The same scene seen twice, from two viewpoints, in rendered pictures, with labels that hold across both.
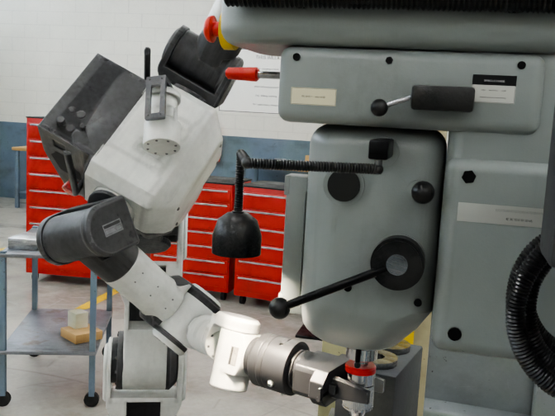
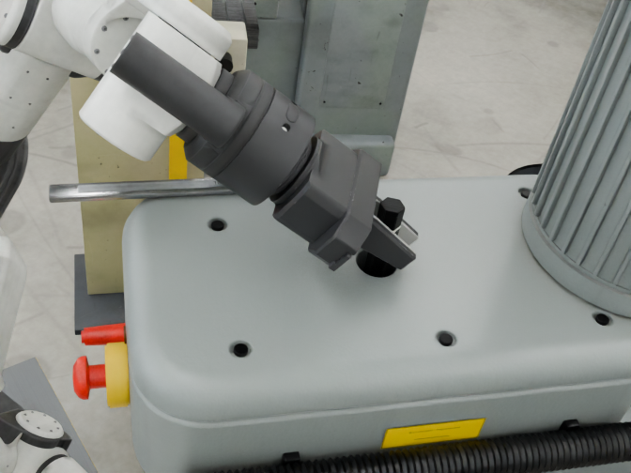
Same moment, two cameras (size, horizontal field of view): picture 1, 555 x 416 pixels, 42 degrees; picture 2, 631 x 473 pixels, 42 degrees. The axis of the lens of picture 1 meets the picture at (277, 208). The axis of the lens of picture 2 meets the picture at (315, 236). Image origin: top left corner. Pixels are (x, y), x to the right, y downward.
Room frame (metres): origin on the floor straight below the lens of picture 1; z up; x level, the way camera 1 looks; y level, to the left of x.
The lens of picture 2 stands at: (0.63, 0.19, 2.39)
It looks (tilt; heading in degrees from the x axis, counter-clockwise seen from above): 42 degrees down; 328
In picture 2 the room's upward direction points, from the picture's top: 10 degrees clockwise
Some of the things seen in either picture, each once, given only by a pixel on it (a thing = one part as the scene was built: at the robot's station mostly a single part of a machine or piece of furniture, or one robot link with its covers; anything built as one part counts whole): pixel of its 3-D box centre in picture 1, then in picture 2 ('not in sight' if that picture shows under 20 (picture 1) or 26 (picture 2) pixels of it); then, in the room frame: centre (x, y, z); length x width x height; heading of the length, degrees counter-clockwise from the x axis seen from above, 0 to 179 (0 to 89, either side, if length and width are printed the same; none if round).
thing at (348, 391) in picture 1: (349, 392); not in sight; (1.03, -0.12, 1.23); 0.06 x 0.02 x 0.03; 58
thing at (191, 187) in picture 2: not in sight; (185, 187); (1.19, -0.01, 1.89); 0.24 x 0.04 x 0.01; 78
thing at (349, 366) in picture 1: (360, 367); not in sight; (1.05, -0.14, 1.26); 0.05 x 0.05 x 0.01
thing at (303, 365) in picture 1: (306, 372); not in sight; (1.10, -0.06, 1.23); 0.13 x 0.12 x 0.10; 149
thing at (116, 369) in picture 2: (230, 29); (116, 374); (1.10, 0.08, 1.76); 0.06 x 0.02 x 0.06; 167
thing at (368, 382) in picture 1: (358, 388); not in sight; (1.05, -0.14, 1.23); 0.05 x 0.05 x 0.06
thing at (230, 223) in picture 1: (237, 232); not in sight; (1.03, 0.06, 1.47); 0.07 x 0.07 x 0.06
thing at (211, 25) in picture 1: (215, 29); (91, 376); (1.11, 0.11, 1.76); 0.04 x 0.03 x 0.04; 167
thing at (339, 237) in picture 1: (372, 234); not in sight; (1.05, -0.14, 1.47); 0.21 x 0.19 x 0.32; 167
